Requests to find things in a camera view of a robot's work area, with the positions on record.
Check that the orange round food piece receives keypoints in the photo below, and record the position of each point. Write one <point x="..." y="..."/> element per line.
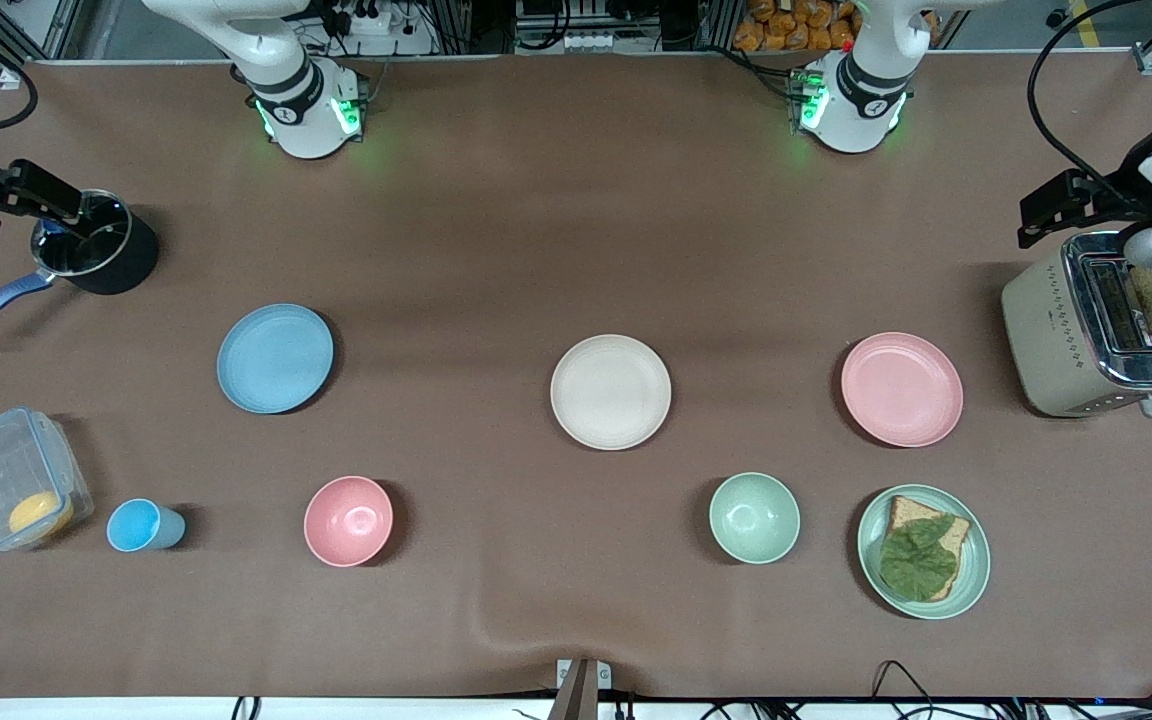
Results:
<point x="40" y="514"/>

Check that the small white power strip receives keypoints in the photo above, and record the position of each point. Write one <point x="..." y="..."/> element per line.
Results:
<point x="594" y="42"/>

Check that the green lettuce leaf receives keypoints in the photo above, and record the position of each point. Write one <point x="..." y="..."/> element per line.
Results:
<point x="918" y="562"/>

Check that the beige plate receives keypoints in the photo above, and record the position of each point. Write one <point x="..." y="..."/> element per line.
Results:
<point x="610" y="392"/>

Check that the pink bowl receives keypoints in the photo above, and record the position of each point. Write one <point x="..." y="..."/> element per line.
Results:
<point x="347" y="521"/>

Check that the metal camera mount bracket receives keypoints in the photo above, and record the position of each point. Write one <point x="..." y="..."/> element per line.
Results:
<point x="581" y="690"/>

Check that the pink plate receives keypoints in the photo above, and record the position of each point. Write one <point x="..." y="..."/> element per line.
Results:
<point x="902" y="390"/>

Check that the brown table mat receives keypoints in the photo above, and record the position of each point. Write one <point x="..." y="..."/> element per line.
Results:
<point x="536" y="250"/>

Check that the blue plate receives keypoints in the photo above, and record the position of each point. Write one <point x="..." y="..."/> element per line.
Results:
<point x="274" y="358"/>

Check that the white power strip with plugs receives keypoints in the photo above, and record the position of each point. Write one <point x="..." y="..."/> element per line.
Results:
<point x="368" y="20"/>

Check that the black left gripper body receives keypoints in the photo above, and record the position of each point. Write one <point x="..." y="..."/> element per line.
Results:
<point x="1114" y="197"/>

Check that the bag of orange buns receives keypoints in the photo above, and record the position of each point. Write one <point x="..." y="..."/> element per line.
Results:
<point x="796" y="25"/>

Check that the blue cup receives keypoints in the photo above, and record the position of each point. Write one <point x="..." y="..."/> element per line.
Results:
<point x="136" y="526"/>

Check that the green plate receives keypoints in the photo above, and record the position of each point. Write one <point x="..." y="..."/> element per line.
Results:
<point x="976" y="560"/>

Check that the green bowl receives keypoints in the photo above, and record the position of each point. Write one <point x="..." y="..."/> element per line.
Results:
<point x="754" y="518"/>

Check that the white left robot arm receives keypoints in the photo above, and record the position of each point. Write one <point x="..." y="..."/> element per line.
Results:
<point x="871" y="90"/>

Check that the toast slice with seeds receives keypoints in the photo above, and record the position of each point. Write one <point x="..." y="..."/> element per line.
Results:
<point x="904" y="512"/>

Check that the beige and chrome toaster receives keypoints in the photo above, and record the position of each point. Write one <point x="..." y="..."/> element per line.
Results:
<point x="1046" y="340"/>

